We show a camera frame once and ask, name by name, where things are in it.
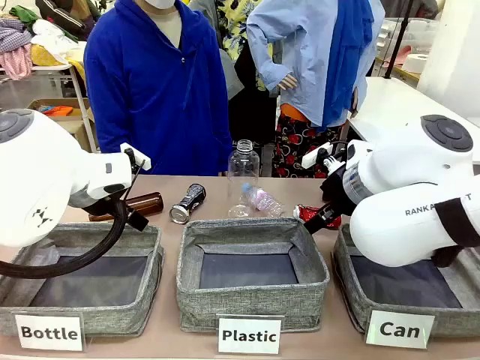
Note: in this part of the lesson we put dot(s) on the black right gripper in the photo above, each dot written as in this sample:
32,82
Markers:
337,191

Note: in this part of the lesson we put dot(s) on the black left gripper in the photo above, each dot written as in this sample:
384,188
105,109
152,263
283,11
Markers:
120,210

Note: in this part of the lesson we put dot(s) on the crushed red can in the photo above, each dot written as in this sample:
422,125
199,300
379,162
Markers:
303,213

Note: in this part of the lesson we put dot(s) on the brown glass bottle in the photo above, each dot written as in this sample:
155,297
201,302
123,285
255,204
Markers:
148,200

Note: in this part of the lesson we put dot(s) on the crushed bottle with blue cap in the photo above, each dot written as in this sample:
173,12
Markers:
266,202

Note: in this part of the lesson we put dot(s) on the clear plastic bottle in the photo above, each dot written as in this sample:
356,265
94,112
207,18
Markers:
243,165

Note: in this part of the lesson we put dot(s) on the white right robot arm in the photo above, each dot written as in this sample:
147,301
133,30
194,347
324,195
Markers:
405,180

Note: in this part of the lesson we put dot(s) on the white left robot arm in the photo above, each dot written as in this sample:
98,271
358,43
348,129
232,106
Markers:
45,180

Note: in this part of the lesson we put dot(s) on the black drink can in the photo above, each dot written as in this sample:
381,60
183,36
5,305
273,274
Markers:
189,200

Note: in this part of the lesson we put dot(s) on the grey fabric basket for cans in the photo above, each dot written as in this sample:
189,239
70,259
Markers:
360,296

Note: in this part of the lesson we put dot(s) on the grey fabric basket for bottles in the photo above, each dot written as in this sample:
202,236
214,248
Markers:
112,318

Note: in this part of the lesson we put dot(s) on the grey fabric basket for plastic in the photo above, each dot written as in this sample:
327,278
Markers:
247,303

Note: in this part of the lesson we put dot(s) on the white sign reading Can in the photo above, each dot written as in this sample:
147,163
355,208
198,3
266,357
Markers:
399,330

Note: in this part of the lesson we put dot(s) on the black red floral skirt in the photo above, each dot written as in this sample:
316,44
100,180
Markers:
296,146

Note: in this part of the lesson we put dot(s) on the cardboard box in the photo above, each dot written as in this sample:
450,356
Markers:
75,127

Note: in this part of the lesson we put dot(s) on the person in blue hoodie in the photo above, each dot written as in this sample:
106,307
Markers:
150,93

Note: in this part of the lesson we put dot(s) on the black hanging garment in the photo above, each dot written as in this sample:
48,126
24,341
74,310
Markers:
255,108

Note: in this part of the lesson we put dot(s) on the white sign reading Plastic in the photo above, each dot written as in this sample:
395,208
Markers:
249,335

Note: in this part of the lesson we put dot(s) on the white side table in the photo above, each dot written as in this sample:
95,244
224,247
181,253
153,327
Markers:
390,105

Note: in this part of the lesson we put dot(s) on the white metal clothes table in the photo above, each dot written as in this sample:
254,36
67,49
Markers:
80,97

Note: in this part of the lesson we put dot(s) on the orange cloth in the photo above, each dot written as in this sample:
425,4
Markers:
58,110

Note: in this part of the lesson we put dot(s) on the beige mannequin hand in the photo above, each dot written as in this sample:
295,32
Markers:
287,82

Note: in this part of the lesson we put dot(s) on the white sign reading Bottle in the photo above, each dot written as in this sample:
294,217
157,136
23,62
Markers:
48,332

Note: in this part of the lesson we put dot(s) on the blue hanging garment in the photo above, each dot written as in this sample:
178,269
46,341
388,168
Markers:
348,67

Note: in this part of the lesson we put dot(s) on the mannequin in light blue shirt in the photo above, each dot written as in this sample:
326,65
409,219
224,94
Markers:
300,56

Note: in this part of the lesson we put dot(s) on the white paper roll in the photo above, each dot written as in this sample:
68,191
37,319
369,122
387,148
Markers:
416,63

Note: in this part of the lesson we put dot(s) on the yellow cloth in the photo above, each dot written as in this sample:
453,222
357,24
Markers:
43,56

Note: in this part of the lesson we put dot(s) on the black stand pole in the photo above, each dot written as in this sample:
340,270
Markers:
397,41

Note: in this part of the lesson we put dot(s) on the white crumpled cloth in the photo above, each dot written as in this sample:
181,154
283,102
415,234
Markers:
56,39

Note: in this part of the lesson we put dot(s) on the pink cloth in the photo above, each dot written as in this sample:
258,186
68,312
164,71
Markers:
17,62

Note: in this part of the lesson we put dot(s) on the yellow floral garment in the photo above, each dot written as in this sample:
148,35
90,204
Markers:
234,30

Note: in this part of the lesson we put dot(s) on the white plastic bins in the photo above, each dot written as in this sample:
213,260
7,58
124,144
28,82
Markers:
412,32

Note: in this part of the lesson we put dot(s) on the black jacket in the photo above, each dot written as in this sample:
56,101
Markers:
63,15

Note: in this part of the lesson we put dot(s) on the white face mask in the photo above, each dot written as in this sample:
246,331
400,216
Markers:
159,3

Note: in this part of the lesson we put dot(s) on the plaid purple cloth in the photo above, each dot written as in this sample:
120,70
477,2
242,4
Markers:
13,35

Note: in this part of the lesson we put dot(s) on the green cloth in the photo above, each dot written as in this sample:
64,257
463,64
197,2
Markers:
24,14

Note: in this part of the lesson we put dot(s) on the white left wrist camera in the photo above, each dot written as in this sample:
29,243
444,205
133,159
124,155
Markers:
140,159

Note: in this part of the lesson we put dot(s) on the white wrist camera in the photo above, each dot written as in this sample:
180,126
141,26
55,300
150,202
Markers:
313,157
140,159

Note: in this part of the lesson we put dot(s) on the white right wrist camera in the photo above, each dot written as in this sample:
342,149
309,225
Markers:
313,157

